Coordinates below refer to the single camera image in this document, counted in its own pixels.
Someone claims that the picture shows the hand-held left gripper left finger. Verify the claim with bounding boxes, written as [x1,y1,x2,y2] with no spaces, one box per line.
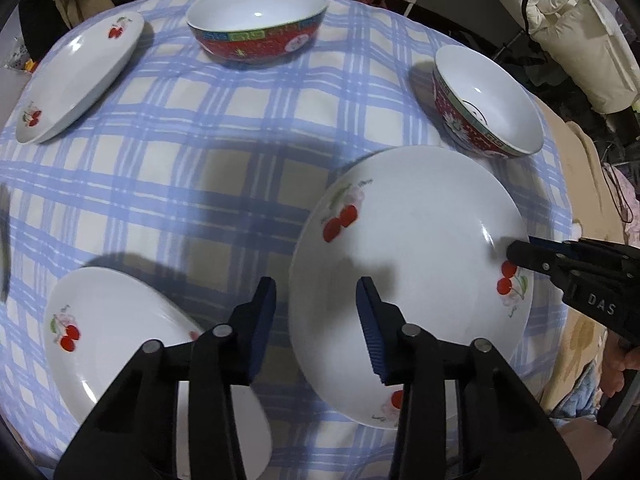
[54,276,277,480]

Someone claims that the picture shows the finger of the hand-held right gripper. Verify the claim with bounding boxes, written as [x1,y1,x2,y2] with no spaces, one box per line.
[527,236,626,261]
[506,240,581,286]

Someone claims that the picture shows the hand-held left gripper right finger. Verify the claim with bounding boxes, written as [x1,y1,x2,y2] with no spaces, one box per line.
[355,276,583,480]

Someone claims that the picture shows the white cherry print plate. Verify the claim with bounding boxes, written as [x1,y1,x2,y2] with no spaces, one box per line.
[15,11,146,145]
[44,266,273,478]
[288,145,535,430]

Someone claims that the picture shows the small red patterned bowl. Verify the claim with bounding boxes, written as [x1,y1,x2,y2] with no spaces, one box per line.
[432,45,544,159]

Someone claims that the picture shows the large red patterned bowl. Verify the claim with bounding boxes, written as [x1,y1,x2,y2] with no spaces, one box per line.
[186,0,330,68]

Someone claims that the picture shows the person's right hand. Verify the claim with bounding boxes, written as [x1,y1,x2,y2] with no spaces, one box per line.
[602,335,628,401]

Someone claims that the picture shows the pink cloth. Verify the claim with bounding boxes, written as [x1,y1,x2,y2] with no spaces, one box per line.
[617,165,640,246]

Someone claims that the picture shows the light blue fluffy cloth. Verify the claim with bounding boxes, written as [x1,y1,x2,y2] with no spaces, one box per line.
[547,370,608,418]

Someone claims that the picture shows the person's leg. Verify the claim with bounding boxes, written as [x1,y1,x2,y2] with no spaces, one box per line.
[550,416,617,480]

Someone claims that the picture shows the blue checked cloth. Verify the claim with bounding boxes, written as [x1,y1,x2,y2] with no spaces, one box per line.
[0,0,573,480]

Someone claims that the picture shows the dark object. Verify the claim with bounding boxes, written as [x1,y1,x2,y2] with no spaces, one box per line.
[0,185,12,303]

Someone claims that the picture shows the yellow snack bags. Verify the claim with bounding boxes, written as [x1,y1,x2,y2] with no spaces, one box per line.
[5,55,41,75]

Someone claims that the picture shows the black hanging garment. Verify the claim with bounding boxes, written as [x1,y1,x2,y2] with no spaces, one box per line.
[17,0,63,61]

